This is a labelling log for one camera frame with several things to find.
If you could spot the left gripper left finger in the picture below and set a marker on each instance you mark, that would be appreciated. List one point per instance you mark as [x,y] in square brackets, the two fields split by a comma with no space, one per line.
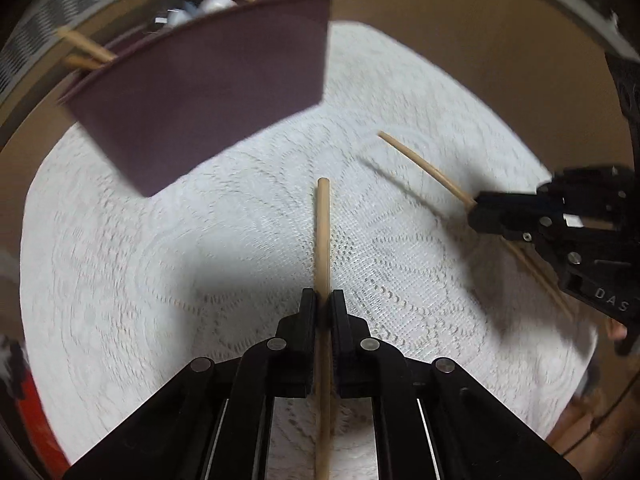
[279,367]

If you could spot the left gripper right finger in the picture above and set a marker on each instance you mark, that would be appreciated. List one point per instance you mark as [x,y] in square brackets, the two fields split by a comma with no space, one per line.
[369,368]

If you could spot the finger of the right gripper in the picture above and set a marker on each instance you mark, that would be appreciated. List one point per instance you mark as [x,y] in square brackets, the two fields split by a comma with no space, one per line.
[514,216]

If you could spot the brown wooden spoon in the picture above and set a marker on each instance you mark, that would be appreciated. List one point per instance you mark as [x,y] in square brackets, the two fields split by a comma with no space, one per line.
[79,62]

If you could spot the white plastic spoon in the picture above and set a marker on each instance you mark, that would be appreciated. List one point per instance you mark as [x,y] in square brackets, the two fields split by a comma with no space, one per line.
[214,6]

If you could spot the person right hand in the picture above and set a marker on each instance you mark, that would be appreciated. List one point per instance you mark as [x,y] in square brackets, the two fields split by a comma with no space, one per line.
[614,330]

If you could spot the white lace tablecloth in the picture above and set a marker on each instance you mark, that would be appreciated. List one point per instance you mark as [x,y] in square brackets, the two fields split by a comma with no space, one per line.
[120,291]

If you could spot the purple plastic utensil box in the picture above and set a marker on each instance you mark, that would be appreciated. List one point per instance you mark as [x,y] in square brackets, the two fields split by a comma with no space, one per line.
[171,100]

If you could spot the grey ventilation grille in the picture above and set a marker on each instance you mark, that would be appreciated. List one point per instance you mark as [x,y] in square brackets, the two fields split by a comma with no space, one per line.
[33,32]

